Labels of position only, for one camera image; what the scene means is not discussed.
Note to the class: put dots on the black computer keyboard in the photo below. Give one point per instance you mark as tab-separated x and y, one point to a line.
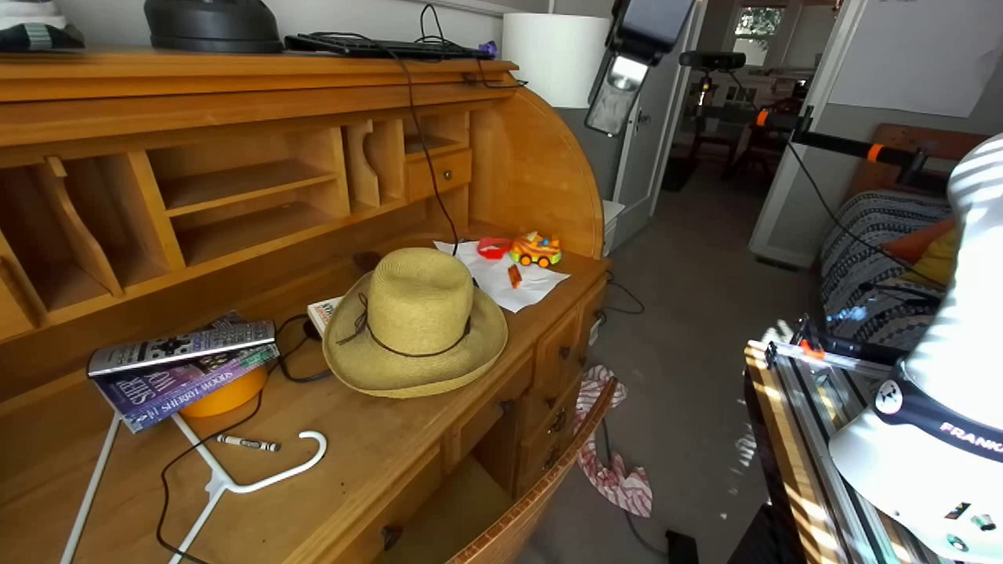
364	46

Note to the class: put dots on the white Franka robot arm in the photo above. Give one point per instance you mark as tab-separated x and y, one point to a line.
960	354

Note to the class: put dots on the small orange red item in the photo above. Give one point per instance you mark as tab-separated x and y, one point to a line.
515	276

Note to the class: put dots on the yellow orange toy car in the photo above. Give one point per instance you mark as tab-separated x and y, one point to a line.
538	251

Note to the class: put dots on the straw sun hat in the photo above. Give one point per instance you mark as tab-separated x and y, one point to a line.
419	316

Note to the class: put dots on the small wooden desk drawer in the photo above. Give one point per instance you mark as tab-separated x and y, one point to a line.
441	173

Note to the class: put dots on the wooden roll-top desk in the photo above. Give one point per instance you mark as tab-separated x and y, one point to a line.
419	441

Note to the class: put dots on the white booklet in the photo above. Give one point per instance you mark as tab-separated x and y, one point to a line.
322	311

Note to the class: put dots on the wooden chair back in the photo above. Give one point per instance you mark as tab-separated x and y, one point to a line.
544	490

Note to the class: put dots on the red white cloth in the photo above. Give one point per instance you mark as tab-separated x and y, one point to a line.
621	480

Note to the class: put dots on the white lampshade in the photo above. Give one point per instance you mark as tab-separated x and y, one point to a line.
553	57

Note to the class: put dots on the grey screen stand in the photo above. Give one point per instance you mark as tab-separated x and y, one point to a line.
627	73

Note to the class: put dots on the orange bowl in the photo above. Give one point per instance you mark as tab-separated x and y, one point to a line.
223	395

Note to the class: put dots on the silver marker pen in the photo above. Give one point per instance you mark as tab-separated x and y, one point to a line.
248	443

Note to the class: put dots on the small black floor box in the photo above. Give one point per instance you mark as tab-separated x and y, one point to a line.
682	548

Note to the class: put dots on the grey printed magazine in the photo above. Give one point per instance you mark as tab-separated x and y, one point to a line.
178	349

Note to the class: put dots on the robot mounting stand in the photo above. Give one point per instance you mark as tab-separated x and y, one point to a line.
809	419

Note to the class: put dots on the purple cover book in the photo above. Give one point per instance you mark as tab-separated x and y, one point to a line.
173	391

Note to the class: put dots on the white plastic clothes hanger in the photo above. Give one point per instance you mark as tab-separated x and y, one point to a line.
218	485

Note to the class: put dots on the black bar with orange bands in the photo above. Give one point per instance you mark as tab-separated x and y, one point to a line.
834	143

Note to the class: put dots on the striped sofa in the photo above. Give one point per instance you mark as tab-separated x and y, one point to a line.
865	262

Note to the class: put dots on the black round lamp base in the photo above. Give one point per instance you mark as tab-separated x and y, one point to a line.
213	25

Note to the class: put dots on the orange yellow cushion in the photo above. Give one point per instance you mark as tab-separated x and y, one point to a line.
929	251

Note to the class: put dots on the black and white stacked items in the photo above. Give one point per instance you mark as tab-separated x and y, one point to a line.
35	35

